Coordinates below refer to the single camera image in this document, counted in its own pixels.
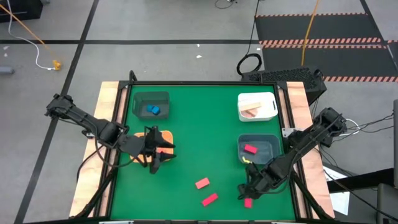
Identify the thin black floor cable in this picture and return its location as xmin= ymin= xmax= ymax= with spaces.
xmin=214 ymin=0 xmax=239 ymax=9

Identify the white paper sheet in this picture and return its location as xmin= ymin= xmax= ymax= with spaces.
xmin=322 ymin=164 xmax=351 ymax=216

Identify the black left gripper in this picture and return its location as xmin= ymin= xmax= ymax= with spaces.
xmin=119 ymin=125 xmax=177 ymax=175

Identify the orange plastic bin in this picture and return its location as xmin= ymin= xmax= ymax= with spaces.
xmin=129 ymin=129 xmax=174 ymax=164

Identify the black hazard-striped floor mat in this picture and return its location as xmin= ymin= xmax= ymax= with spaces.
xmin=254 ymin=12 xmax=398 ymax=83

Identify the grey post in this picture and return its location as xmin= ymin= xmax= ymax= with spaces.
xmin=392 ymin=99 xmax=398 ymax=189

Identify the white floor cable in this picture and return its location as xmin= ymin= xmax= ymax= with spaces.
xmin=5 ymin=0 xmax=55 ymax=71

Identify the green table mat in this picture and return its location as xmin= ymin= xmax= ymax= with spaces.
xmin=110 ymin=83 xmax=296 ymax=221

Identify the long wooden plank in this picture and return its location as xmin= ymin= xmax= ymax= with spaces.
xmin=239 ymin=101 xmax=262 ymax=112

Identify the grey box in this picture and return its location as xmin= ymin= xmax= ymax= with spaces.
xmin=376 ymin=182 xmax=398 ymax=224

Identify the white plastic bin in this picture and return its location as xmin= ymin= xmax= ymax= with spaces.
xmin=238 ymin=91 xmax=279 ymax=123

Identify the black box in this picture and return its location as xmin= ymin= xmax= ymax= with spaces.
xmin=0 ymin=0 xmax=44 ymax=23

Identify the light wooden side panel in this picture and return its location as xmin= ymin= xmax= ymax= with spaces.
xmin=68 ymin=81 xmax=129 ymax=218
xmin=278 ymin=81 xmax=336 ymax=219

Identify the teal blue plastic bin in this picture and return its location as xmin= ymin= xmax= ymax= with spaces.
xmin=237 ymin=133 xmax=282 ymax=165

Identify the yellow hanging cable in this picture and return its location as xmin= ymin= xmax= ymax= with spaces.
xmin=300 ymin=0 xmax=322 ymax=67

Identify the orange rope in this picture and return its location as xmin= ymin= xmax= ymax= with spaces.
xmin=0 ymin=2 xmax=60 ymax=65

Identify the salmon arch block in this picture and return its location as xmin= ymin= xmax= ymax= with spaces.
xmin=195 ymin=177 xmax=211 ymax=190

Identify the long red block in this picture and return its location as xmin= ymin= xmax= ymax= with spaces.
xmin=201 ymin=192 xmax=220 ymax=207

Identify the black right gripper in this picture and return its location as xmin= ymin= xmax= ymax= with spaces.
xmin=238 ymin=163 xmax=278 ymax=201

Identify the dark grey plastic bin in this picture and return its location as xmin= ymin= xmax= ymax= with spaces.
xmin=132 ymin=91 xmax=171 ymax=120

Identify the black looped cable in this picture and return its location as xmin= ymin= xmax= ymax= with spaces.
xmin=236 ymin=0 xmax=264 ymax=77

